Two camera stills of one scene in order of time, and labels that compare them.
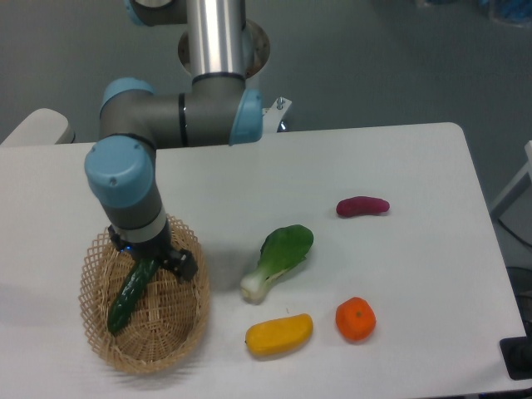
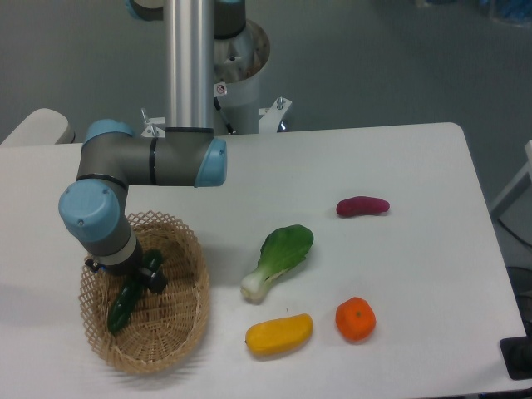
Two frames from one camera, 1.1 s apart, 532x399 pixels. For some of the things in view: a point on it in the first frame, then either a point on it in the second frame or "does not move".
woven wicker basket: [168, 317] does not move
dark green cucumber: [127, 299] does not move
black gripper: [182, 262] to [155, 281]
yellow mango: [279, 336] does not move
